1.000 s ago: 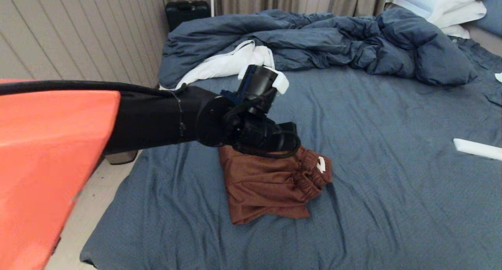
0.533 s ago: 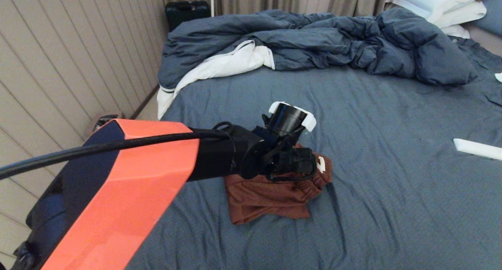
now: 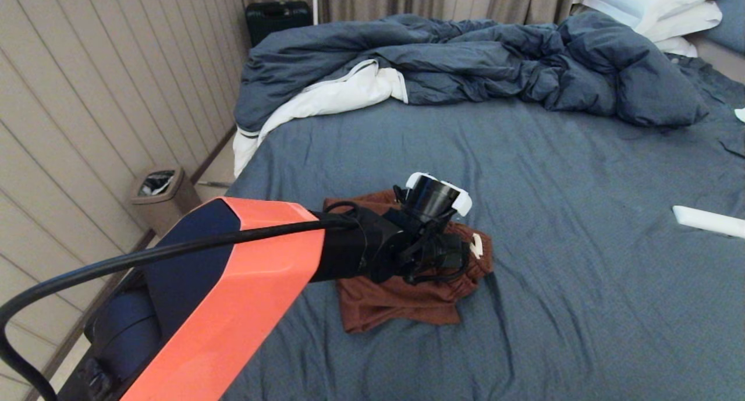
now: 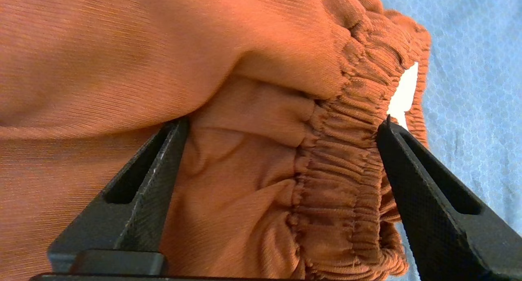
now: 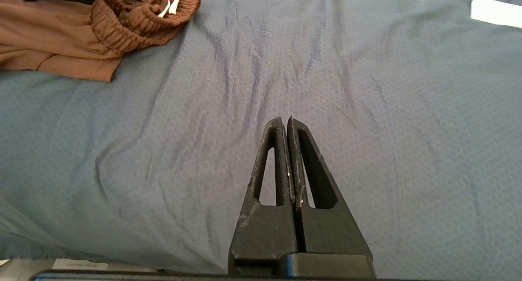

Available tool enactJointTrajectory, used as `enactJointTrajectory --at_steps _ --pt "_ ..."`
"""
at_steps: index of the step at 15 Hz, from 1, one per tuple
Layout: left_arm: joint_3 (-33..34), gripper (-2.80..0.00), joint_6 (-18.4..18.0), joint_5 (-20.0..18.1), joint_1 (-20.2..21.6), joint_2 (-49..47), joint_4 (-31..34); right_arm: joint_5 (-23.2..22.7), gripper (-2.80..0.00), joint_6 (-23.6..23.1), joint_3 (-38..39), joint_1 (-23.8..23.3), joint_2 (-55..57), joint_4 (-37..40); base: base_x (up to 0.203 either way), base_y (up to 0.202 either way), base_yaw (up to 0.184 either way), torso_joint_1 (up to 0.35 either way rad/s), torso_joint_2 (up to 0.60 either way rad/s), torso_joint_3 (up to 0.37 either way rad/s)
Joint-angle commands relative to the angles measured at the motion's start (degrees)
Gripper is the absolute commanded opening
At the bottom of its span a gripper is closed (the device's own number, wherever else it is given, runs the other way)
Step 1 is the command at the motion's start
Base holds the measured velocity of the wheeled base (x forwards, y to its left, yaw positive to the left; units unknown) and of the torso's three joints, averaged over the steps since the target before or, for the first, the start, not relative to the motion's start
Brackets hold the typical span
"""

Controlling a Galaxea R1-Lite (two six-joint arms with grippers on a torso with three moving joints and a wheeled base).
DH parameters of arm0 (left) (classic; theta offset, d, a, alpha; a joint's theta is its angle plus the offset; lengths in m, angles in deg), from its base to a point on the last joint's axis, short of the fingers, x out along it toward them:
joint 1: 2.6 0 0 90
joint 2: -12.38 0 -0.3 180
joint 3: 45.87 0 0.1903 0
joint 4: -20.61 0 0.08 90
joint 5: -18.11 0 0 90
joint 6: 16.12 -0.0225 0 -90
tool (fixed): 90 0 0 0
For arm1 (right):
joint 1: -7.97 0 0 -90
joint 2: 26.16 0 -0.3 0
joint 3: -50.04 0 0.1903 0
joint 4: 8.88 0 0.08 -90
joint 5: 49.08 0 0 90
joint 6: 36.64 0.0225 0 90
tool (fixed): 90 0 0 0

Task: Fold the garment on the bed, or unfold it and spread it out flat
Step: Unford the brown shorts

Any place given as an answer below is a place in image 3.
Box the bronze trash bin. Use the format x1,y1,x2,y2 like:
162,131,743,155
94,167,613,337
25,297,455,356
128,167,202,237

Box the crumpled blue duvet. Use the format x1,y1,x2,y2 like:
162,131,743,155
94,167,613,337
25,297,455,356
235,11,709,137

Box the brown drawstring shorts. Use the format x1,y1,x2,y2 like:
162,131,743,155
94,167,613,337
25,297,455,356
324,190,494,333

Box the beige headboard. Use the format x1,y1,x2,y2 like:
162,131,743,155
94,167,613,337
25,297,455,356
686,37,745,86

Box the black suitcase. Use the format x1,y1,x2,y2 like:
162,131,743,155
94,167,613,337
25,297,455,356
245,2,313,48

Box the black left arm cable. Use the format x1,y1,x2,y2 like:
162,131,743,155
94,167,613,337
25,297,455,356
0,200,361,401

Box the blue bed sheet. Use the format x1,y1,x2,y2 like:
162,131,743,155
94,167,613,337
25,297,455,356
221,56,745,401

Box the blue pillow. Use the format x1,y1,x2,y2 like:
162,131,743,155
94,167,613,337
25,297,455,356
700,0,745,57

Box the flat white rectangular object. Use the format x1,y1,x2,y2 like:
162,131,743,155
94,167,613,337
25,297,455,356
673,206,745,240

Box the black bin liner bag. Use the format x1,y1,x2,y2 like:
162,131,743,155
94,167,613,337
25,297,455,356
140,169,175,196

